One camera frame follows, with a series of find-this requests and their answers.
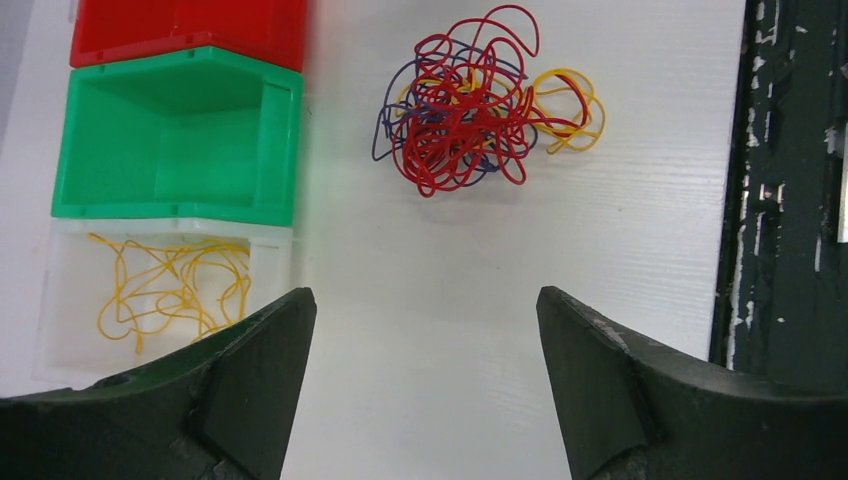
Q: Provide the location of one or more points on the clear plastic bin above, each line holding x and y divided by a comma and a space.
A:
122, 293

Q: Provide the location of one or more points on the green plastic bin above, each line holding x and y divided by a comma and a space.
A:
198, 133

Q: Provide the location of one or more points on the red plastic bin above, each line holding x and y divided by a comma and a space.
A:
107, 31

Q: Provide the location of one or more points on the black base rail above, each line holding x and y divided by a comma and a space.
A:
780, 306

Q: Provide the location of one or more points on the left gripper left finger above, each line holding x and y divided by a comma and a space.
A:
220, 408

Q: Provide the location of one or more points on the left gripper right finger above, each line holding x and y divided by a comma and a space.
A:
631, 407

